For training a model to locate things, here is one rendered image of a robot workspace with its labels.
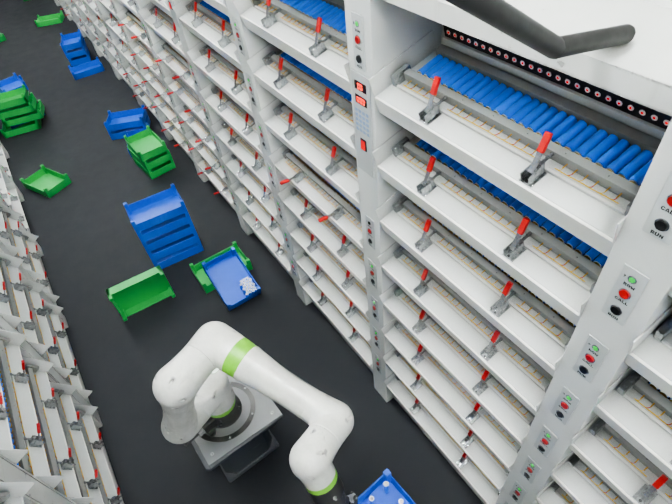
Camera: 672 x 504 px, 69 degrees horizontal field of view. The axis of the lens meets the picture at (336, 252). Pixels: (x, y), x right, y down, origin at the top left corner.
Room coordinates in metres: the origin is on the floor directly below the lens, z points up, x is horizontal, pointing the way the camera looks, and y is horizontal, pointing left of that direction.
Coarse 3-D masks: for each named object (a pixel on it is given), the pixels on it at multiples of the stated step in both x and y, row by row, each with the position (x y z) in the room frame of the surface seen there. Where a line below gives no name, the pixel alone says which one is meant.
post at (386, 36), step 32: (352, 0) 1.07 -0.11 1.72; (352, 32) 1.08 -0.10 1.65; (384, 32) 1.03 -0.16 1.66; (416, 32) 1.07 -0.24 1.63; (352, 64) 1.08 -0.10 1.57; (384, 64) 1.03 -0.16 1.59; (352, 96) 1.09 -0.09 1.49; (384, 128) 1.03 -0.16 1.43; (384, 192) 1.03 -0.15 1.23; (384, 288) 1.02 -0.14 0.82; (384, 320) 1.02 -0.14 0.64; (384, 352) 1.02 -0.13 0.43; (384, 384) 1.03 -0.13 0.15
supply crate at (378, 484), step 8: (384, 472) 0.55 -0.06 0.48; (376, 480) 0.54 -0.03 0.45; (384, 480) 0.55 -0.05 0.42; (392, 480) 0.54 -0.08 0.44; (368, 488) 0.52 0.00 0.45; (376, 488) 0.53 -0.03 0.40; (392, 488) 0.52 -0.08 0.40; (400, 488) 0.51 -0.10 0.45; (360, 496) 0.50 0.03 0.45; (368, 496) 0.51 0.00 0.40; (376, 496) 0.51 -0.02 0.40; (384, 496) 0.50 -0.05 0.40; (392, 496) 0.50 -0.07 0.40; (400, 496) 0.50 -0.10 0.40; (408, 496) 0.48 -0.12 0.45
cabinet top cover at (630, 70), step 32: (384, 0) 0.97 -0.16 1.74; (416, 0) 0.89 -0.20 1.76; (512, 0) 0.81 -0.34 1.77; (544, 0) 0.79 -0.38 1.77; (576, 0) 0.77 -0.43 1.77; (608, 0) 0.76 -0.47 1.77; (480, 32) 0.76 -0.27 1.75; (576, 32) 0.67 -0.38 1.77; (640, 32) 0.64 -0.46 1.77; (544, 64) 0.65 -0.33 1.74; (576, 64) 0.61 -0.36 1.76; (608, 64) 0.57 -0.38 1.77; (640, 64) 0.56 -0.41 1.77; (640, 96) 0.52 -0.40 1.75
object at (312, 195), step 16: (272, 160) 1.63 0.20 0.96; (288, 176) 1.54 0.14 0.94; (304, 176) 1.51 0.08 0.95; (304, 192) 1.43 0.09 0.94; (320, 192) 1.40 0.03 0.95; (336, 192) 1.37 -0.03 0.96; (320, 208) 1.33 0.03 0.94; (336, 208) 1.30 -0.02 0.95; (336, 224) 1.24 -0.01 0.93; (352, 224) 1.21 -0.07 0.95; (352, 240) 1.16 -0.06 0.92
